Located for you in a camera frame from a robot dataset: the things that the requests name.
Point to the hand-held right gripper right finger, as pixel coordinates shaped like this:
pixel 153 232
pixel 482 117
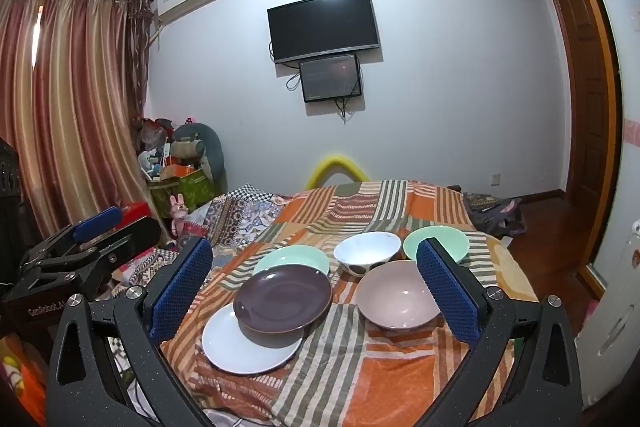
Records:
pixel 447 292

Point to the pink bowl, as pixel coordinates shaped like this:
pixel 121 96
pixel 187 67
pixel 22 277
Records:
pixel 395 297

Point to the small black wall monitor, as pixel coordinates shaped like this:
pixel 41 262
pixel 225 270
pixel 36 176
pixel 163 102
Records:
pixel 330 79

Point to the dark purple plate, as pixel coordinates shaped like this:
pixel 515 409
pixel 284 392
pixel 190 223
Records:
pixel 280 302

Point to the white bowl with dark spots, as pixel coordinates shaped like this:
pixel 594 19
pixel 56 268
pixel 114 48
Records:
pixel 365 249

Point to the black wall television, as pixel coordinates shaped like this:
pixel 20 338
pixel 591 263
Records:
pixel 322 24

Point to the wooden door frame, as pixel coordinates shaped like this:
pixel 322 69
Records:
pixel 607 57

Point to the dark patterned bag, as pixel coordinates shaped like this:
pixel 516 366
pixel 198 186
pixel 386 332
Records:
pixel 492 207

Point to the dark brown curtain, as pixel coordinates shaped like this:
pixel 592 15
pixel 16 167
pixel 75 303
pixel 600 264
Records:
pixel 139 57

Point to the pink rabbit toy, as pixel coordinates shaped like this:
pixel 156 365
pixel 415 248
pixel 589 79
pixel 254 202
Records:
pixel 177 209

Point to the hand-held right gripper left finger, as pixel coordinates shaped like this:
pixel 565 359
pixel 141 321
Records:
pixel 180 292

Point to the light green bowl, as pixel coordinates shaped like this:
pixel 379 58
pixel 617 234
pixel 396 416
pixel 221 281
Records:
pixel 445 237

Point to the mint green plate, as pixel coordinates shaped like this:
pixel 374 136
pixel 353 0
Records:
pixel 295 257

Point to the white wall socket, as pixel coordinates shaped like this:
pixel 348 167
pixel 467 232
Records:
pixel 496 179

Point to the patterned patchwork quilt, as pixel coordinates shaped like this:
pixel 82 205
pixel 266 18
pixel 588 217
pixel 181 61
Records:
pixel 240 217

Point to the white plate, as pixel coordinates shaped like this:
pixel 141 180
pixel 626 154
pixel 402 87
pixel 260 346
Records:
pixel 240 352

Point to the striped pink brown curtain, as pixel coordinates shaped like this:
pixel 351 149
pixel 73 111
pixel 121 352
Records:
pixel 65 107

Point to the white appliance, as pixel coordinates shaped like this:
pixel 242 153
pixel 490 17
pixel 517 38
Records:
pixel 615 332

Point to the orange patterned cloth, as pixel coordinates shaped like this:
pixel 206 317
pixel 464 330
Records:
pixel 20 382

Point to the red box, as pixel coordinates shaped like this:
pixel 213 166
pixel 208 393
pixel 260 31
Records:
pixel 137 209

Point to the heap of soft toys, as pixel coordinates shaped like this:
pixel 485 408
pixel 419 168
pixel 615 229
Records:
pixel 150 142

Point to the dark furniture piece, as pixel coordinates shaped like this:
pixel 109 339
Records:
pixel 7 177

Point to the green cardboard box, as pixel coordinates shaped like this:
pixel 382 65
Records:
pixel 185 192

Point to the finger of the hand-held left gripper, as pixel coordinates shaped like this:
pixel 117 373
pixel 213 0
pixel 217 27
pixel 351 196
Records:
pixel 97 222
pixel 135 234

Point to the orange striped patchwork blanket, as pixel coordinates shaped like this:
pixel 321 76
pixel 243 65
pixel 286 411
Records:
pixel 350 382

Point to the pink wall sticker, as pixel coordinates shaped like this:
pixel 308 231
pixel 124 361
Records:
pixel 631 127

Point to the wooden door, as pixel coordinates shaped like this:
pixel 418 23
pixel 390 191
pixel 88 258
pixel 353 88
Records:
pixel 580 107

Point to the yellow foam noodle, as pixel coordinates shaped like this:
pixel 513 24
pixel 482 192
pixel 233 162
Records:
pixel 340 158

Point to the grey plush toy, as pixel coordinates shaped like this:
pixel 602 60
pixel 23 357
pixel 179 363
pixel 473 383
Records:
pixel 212 147

